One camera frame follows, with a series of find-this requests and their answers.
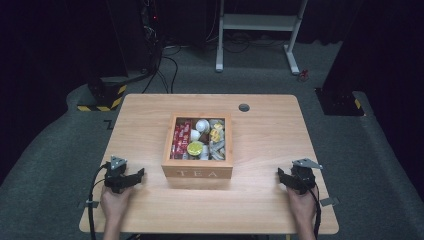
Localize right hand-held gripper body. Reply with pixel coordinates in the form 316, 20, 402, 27
289, 158, 324, 196

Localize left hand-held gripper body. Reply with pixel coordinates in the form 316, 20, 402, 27
103, 155, 134, 195

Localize person's right hand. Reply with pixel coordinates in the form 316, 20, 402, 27
285, 185, 318, 224

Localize person's left hand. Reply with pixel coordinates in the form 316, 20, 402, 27
99, 185, 133, 222

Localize stack of red packets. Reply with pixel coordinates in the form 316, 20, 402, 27
170, 119, 193, 160

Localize wooden tea box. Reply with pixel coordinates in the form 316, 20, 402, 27
161, 112, 234, 180

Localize yellow lid capsule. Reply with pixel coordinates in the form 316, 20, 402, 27
186, 140, 205, 157

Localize pile of silver packets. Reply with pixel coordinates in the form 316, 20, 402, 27
208, 139, 227, 161

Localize pile of yellow packets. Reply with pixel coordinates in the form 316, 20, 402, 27
209, 122, 225, 144

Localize black yellow striped stand base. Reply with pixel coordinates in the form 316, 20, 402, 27
76, 76, 128, 113

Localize dark equipment rack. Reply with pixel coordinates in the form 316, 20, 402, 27
138, 0, 164, 73

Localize white metal stand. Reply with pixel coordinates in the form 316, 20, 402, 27
215, 0, 310, 76

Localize grey table edge bracket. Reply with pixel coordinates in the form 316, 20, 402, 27
77, 200, 100, 210
319, 196, 341, 207

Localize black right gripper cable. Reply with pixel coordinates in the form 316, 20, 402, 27
310, 185, 323, 240

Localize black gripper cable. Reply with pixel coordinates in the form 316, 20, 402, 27
87, 162, 110, 240
310, 185, 323, 240

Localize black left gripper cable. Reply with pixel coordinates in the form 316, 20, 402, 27
87, 162, 110, 240

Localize black floor cables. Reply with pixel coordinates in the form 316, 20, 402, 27
141, 39, 183, 95

